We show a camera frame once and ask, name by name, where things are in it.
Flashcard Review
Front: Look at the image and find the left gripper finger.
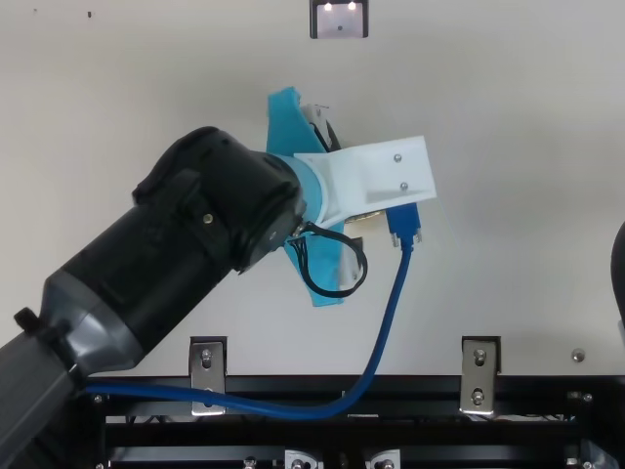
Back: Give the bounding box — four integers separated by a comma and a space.
337, 237, 368, 290
300, 101, 344, 152

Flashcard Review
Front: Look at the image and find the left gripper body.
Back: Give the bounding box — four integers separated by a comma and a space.
265, 86, 347, 309

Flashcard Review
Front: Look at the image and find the thin black cable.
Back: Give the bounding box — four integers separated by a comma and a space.
286, 222, 369, 299

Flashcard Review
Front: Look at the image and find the blue cable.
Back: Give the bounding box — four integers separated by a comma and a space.
85, 204, 426, 422

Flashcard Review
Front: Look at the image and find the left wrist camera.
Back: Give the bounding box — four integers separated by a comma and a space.
294, 135, 438, 231

